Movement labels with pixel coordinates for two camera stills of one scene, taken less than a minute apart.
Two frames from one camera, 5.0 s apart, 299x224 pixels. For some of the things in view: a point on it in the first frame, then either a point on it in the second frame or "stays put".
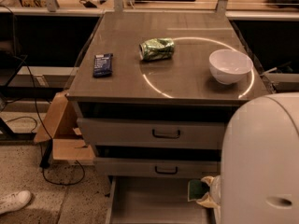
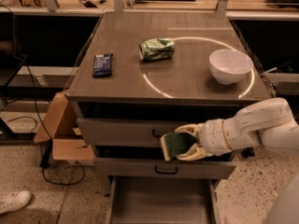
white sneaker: (14, 201) stays put
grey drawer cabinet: (153, 91) stays put
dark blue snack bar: (103, 65) stays put
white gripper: (216, 189) -> (211, 137)
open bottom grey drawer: (155, 200) stays put
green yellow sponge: (196, 189) -> (176, 144)
